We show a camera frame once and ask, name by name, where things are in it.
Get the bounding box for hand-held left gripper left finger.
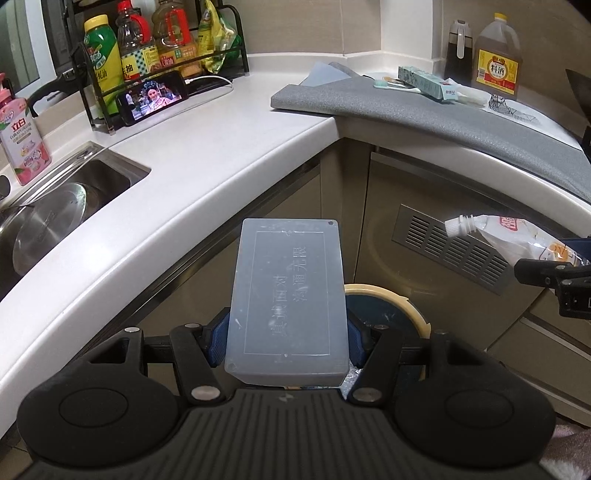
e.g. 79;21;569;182
85;311;232;407

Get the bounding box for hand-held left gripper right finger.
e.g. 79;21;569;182
344;311;492;407

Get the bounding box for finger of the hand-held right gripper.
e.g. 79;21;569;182
566;237;591;267
514;259;571;286

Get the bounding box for white squeeze pouch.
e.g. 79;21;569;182
444;213;583;269

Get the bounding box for cream trash bin blue liner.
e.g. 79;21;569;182
344;284;431;366

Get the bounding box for translucent plastic box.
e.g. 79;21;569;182
223;218;351;387

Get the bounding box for teal patterned toothpaste box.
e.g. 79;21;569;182
397;65;463;102

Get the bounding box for green white toothbrush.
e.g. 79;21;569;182
372;77;424;93

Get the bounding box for metal cabinet vent grille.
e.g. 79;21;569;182
392;203;521;295

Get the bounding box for beige kitchen cabinet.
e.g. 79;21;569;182
134;137;591;428

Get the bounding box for white printed paper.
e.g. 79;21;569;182
484;94;574;136

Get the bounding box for person's pink fuzzy clothing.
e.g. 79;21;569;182
539;416;591;480

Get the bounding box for stainless steel sink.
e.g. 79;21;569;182
0;140;153;302

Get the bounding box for grey counter mat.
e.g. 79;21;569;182
270;62;591;205

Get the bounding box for steel pot lid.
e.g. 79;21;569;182
11;182;89;274

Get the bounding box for yellow cap cooking wine jug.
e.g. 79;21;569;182
470;12;525;97

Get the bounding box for dark sauce dispenser bottle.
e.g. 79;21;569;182
444;19;474;86

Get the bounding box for black smartphone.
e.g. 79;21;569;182
115;70;189;127

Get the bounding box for light blue cloth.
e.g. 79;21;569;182
299;62;352;86

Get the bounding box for pink dish soap bottle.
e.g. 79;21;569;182
0;72;53;186

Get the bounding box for yellow green snack bags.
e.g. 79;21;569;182
198;0;244;75

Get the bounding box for green yellow oil bottle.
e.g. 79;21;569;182
82;14;126;100

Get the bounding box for orange label condiment bottle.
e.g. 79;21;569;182
151;0;200;75

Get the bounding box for red cap soy sauce bottle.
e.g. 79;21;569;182
115;0;158;78

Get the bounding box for dark window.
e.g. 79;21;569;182
0;0;64;94

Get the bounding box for black wire condiment rack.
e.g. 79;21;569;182
69;0;250;136

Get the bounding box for white charging cable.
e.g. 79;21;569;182
185;76;234;99

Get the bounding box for black pan handle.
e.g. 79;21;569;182
28;68;75;117

